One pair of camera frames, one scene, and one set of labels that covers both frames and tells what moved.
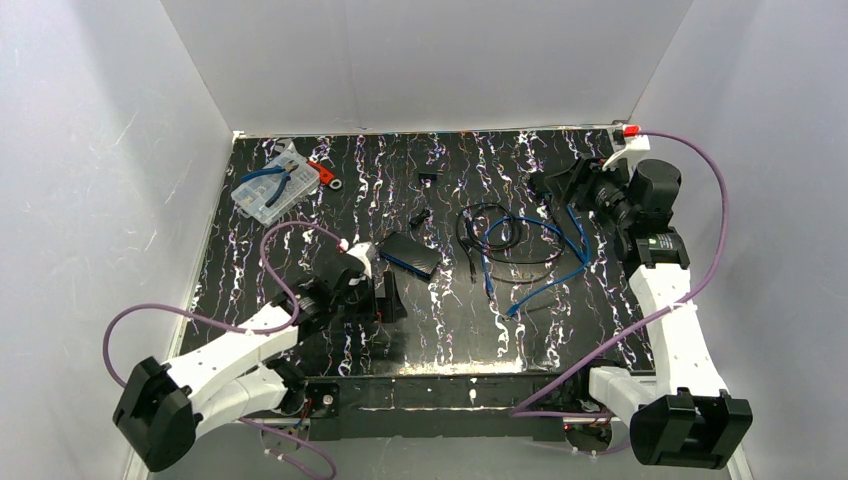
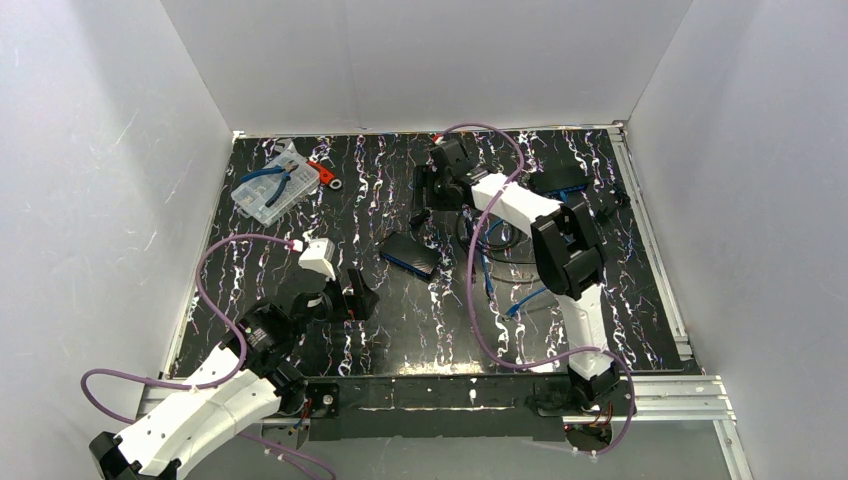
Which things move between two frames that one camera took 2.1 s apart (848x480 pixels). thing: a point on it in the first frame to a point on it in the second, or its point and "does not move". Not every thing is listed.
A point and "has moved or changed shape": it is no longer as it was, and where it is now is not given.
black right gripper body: [583, 181] to [441, 183]
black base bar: [533, 406] does not move
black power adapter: [390, 308] has moved or changed shape
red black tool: [326, 176] does not move
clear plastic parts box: [253, 196] does not move
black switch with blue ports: [412, 253] does not move
